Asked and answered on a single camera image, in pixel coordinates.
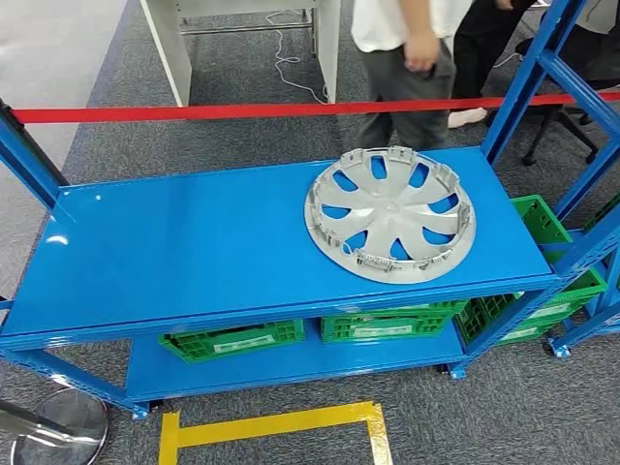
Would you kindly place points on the person's hand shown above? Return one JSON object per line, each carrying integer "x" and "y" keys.
{"x": 422, "y": 51}

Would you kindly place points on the grey plastic wheel hubcap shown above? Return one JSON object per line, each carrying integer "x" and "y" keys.
{"x": 388, "y": 218}

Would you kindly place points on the person's forearm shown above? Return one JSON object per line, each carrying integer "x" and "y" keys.
{"x": 416, "y": 16}

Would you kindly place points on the blue metal shelf rack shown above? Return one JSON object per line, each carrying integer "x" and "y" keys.
{"x": 194, "y": 244}

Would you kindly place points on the person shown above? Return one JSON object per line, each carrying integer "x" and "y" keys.
{"x": 600, "y": 16}
{"x": 480, "y": 45}
{"x": 388, "y": 25}

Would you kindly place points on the black office chair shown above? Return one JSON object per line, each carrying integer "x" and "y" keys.
{"x": 557, "y": 119}

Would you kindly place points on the green plastic crate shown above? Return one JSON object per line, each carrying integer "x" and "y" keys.
{"x": 232, "y": 343}
{"x": 382, "y": 327}
{"x": 600, "y": 212}
{"x": 532, "y": 218}

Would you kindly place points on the red barrier belt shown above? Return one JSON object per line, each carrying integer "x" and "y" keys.
{"x": 194, "y": 113}

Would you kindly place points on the white desk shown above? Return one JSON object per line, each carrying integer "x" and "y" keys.
{"x": 164, "y": 51}

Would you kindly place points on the chrome stanchion base and pole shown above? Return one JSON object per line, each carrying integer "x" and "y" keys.
{"x": 72, "y": 417}

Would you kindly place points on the blue metal rack frame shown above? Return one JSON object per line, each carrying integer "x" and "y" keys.
{"x": 596, "y": 327}

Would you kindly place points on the black post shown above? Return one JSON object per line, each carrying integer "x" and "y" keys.
{"x": 29, "y": 142}

